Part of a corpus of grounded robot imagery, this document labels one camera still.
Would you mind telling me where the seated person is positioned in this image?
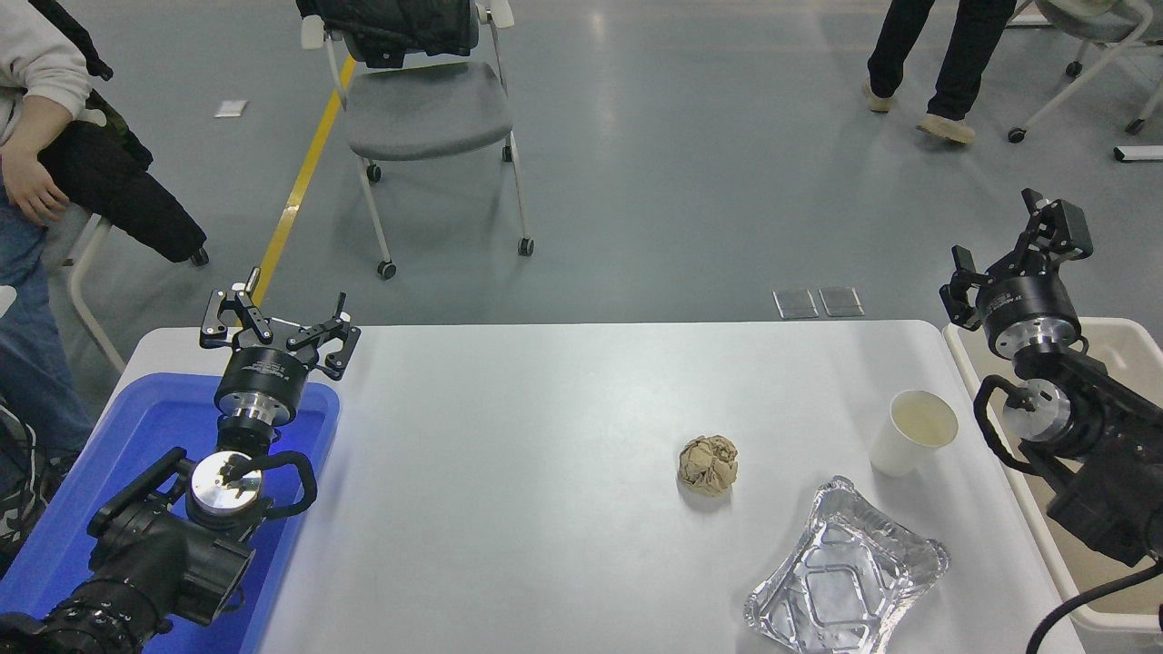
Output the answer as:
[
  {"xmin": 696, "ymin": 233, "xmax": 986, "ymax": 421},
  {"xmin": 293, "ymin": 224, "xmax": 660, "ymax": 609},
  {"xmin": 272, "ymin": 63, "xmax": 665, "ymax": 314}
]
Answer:
[{"xmin": 0, "ymin": 0, "xmax": 96, "ymax": 455}]

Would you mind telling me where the white paper cup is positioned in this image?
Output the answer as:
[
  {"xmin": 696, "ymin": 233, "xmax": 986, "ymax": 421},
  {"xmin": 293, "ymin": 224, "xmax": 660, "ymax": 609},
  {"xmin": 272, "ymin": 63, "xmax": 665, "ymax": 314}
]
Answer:
[{"xmin": 870, "ymin": 390, "xmax": 959, "ymax": 479}]

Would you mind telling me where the person's hand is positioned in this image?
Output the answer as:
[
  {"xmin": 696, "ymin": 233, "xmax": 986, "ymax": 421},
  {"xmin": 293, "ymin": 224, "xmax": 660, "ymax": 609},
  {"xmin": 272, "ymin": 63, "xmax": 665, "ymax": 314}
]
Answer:
[{"xmin": 0, "ymin": 145, "xmax": 70, "ymax": 227}]

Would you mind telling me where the white-frame wheeled chair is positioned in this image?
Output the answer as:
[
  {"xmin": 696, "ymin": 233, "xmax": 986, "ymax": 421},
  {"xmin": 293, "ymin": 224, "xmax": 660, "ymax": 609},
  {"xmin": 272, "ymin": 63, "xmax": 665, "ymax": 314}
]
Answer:
[{"xmin": 1007, "ymin": 0, "xmax": 1163, "ymax": 144}]

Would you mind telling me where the black shoulder strap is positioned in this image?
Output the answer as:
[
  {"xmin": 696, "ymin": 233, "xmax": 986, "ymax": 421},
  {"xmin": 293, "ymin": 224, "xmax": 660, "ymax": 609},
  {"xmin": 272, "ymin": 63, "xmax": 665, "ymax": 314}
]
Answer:
[{"xmin": 27, "ymin": 0, "xmax": 114, "ymax": 82}]

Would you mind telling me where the large pale plastic bin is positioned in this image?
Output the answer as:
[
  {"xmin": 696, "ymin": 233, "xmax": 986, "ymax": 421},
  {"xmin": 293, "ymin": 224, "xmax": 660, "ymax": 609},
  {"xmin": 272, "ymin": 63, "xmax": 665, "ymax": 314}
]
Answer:
[{"xmin": 942, "ymin": 316, "xmax": 1163, "ymax": 634}]

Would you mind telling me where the black garment on lap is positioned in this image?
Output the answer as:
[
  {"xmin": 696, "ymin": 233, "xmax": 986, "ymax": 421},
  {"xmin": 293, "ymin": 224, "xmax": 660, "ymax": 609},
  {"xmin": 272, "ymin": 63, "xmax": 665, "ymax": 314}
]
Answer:
[{"xmin": 36, "ymin": 86, "xmax": 210, "ymax": 266}]

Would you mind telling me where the silver foil tray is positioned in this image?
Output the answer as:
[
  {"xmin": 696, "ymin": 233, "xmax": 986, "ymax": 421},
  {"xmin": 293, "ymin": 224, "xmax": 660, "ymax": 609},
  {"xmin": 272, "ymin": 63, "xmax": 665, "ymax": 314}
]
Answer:
[{"xmin": 744, "ymin": 475, "xmax": 950, "ymax": 654}]

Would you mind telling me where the person in dark trousers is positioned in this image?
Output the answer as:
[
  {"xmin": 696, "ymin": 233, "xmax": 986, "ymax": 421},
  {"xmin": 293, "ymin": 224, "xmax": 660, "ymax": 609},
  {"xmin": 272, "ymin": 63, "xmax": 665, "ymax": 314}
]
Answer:
[{"xmin": 861, "ymin": 0, "xmax": 1017, "ymax": 146}]

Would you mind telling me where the blue plastic tray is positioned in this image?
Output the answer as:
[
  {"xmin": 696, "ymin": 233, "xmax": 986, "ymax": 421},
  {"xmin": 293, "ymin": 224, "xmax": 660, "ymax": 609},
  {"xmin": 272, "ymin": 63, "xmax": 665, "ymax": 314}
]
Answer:
[{"xmin": 0, "ymin": 372, "xmax": 342, "ymax": 654}]

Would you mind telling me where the grey seat white-frame chair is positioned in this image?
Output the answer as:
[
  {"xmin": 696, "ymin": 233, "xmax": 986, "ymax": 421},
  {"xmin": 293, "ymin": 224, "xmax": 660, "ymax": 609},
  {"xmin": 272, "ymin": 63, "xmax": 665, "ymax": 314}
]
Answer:
[{"xmin": 300, "ymin": 0, "xmax": 535, "ymax": 281}]

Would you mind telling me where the black bag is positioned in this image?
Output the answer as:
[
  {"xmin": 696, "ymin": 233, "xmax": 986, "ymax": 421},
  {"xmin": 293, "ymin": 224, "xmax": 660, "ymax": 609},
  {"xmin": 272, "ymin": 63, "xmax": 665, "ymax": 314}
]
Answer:
[{"xmin": 0, "ymin": 400, "xmax": 63, "ymax": 573}]

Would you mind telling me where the white chair frame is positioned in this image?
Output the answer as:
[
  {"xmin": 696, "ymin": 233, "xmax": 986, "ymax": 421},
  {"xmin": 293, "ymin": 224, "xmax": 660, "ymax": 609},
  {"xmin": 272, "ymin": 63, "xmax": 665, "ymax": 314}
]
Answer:
[{"xmin": 62, "ymin": 213, "xmax": 128, "ymax": 375}]

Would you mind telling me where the crumpled tan paper ball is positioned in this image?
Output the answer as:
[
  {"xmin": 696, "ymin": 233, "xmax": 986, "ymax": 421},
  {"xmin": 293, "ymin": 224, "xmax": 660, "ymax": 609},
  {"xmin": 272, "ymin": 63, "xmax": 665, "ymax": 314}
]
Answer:
[{"xmin": 678, "ymin": 434, "xmax": 739, "ymax": 497}]

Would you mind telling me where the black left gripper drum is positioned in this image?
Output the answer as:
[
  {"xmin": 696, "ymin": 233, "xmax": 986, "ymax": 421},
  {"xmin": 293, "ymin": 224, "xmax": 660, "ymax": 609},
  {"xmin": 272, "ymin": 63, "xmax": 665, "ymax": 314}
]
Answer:
[{"xmin": 215, "ymin": 343, "xmax": 317, "ymax": 411}]

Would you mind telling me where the black jacket on chair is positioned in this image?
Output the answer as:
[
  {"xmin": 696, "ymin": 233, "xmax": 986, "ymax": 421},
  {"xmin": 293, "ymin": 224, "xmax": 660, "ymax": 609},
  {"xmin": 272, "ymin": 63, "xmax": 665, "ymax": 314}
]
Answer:
[{"xmin": 296, "ymin": 0, "xmax": 481, "ymax": 69}]

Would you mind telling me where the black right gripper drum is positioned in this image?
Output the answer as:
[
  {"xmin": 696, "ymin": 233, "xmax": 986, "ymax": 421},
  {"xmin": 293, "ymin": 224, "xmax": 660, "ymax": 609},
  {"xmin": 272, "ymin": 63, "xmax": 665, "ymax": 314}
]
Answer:
[{"xmin": 976, "ymin": 271, "xmax": 1083, "ymax": 339}]

